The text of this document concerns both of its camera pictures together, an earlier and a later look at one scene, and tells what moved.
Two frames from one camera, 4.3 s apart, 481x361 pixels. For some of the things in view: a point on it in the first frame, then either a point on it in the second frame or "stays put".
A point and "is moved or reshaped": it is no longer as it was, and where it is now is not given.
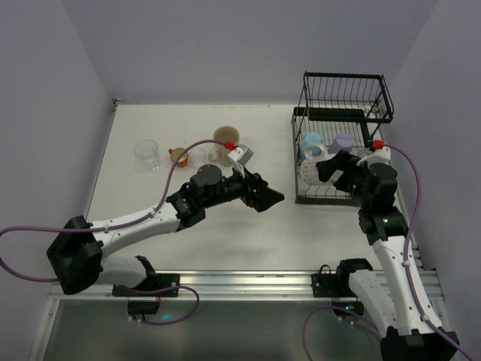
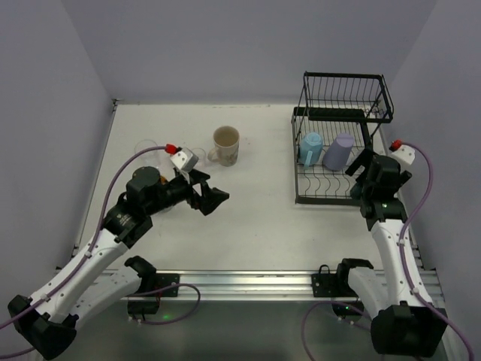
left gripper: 250,192 → 198,192
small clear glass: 197,157 stays put
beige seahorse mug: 218,153 stays put
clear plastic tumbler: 147,150 stays put
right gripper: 346,174 → 361,165
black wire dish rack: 341,111 stays put
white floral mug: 313,153 is moved or reshaped
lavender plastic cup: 344,141 stays put
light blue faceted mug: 311,138 stays put
